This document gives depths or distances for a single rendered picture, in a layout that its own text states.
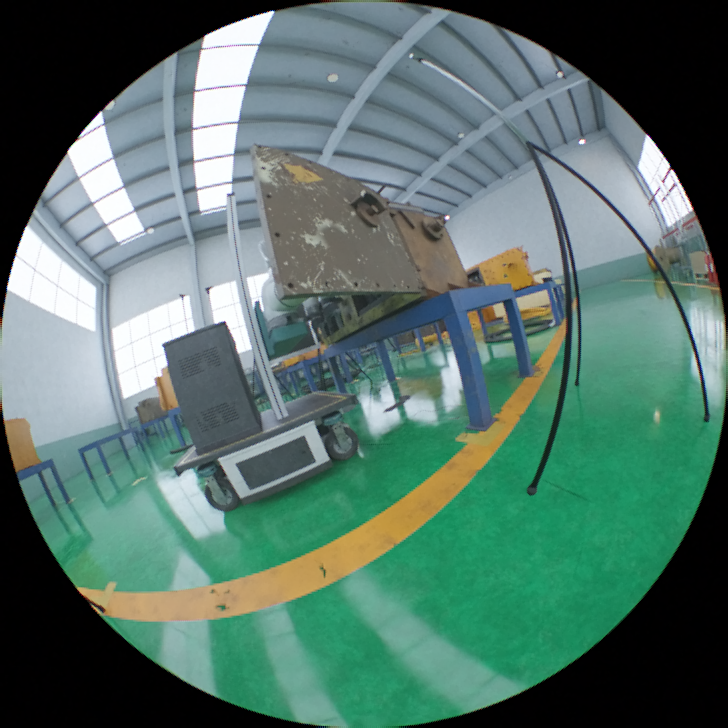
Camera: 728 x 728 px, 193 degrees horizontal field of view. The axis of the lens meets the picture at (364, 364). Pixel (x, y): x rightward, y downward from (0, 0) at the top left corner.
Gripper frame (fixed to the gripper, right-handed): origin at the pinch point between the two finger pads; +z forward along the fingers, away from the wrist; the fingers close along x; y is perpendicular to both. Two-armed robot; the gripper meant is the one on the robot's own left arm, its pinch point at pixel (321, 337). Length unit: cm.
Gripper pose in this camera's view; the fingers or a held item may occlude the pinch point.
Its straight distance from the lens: 150.0
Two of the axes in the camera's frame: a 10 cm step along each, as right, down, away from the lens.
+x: -4.7, 0.9, 8.8
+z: 3.2, 9.4, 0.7
